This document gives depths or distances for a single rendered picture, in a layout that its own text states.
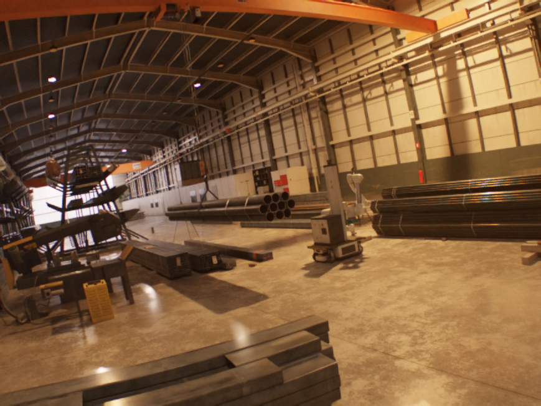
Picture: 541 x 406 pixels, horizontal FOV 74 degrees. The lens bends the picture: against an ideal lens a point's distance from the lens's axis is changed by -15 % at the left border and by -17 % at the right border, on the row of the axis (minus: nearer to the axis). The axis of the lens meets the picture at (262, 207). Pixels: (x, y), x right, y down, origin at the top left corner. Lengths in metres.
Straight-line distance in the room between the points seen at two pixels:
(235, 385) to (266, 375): 0.21
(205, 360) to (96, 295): 3.79
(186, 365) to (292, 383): 0.77
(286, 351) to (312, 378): 0.30
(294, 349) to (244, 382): 0.55
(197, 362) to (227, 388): 0.54
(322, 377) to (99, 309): 4.46
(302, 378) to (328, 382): 0.21
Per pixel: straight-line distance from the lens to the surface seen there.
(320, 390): 2.88
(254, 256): 9.44
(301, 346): 3.00
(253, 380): 2.62
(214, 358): 3.07
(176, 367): 3.02
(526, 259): 6.10
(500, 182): 8.31
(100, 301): 6.62
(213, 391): 2.56
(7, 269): 8.68
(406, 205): 9.18
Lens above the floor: 1.64
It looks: 3 degrees down
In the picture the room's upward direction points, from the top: 10 degrees counter-clockwise
